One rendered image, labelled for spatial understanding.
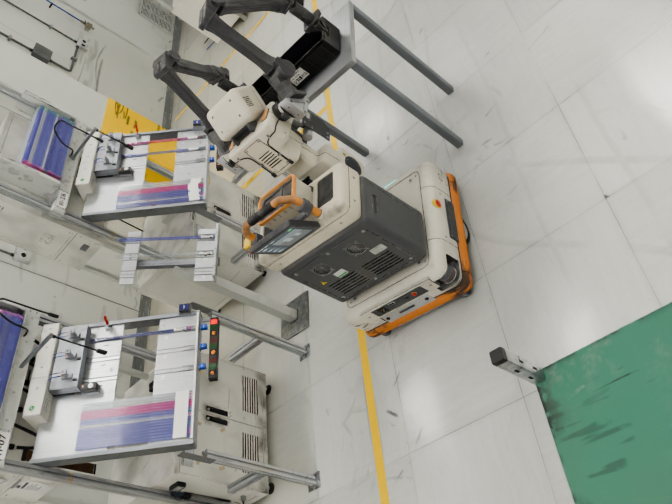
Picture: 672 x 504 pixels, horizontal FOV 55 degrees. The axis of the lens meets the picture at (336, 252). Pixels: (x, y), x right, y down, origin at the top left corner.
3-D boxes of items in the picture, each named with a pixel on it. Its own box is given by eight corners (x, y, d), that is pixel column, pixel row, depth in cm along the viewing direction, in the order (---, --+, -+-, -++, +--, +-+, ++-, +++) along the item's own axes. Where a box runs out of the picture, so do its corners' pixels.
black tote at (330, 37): (264, 121, 333) (246, 110, 326) (266, 98, 343) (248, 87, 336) (340, 52, 299) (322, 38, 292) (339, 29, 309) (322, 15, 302)
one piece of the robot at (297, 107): (306, 115, 263) (285, 98, 258) (298, 122, 266) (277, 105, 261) (309, 100, 270) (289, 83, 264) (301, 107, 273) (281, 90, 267)
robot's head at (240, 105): (251, 117, 261) (230, 86, 260) (221, 145, 273) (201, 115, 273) (271, 111, 272) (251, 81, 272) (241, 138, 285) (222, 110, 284)
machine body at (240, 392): (274, 376, 380) (182, 344, 345) (278, 496, 335) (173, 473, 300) (210, 419, 414) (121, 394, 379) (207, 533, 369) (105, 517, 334)
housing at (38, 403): (71, 337, 327) (59, 322, 317) (53, 428, 296) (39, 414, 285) (55, 339, 328) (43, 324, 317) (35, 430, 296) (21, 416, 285)
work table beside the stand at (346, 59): (463, 144, 334) (351, 59, 289) (367, 209, 375) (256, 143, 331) (453, 86, 360) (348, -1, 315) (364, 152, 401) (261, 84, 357)
